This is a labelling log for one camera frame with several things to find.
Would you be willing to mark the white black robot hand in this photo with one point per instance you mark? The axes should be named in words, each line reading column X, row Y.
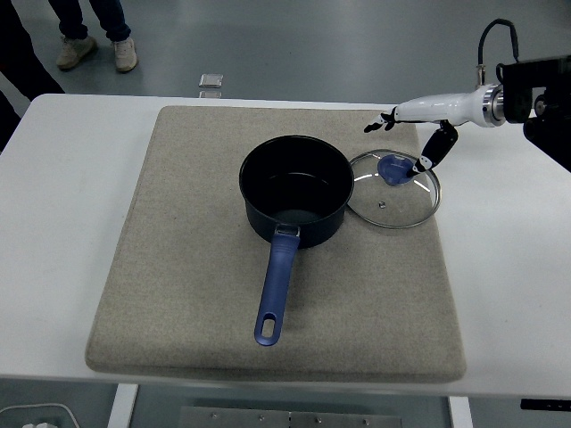
column 441, row 108

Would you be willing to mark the glass pot lid blue knob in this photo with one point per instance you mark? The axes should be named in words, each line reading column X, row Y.
column 392, row 171

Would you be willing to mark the silver floor plate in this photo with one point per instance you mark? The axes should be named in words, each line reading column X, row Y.
column 211, row 79
column 210, row 94

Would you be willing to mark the white table leg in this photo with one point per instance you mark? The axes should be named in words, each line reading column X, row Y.
column 122, row 408
column 460, row 412

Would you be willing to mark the black flat bar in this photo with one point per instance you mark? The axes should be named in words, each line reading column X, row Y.
column 546, row 405

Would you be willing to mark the beige fabric mat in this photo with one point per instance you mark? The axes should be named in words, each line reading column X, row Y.
column 178, row 290

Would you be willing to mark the grey metal plate with screws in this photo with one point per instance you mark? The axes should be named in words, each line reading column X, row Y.
column 290, row 419

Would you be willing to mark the person in dark trousers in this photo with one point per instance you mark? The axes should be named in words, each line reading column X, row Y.
column 20, row 58

